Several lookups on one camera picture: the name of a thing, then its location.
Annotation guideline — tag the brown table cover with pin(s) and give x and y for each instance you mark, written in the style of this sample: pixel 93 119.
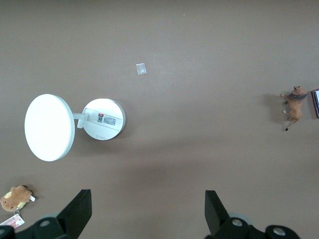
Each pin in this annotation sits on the brown table cover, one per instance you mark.
pixel 174 149

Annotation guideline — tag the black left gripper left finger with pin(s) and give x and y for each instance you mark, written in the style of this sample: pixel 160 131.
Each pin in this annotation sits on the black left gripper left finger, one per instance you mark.
pixel 72 219

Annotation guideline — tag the brown lion statue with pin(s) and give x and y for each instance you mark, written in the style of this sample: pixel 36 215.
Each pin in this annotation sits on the brown lion statue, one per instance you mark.
pixel 295 109

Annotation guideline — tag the lavender flip phone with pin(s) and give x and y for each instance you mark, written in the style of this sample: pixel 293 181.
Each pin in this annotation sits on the lavender flip phone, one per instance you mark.
pixel 316 102

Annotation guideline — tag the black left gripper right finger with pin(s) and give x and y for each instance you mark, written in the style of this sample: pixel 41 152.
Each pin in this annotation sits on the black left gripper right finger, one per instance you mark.
pixel 216 219

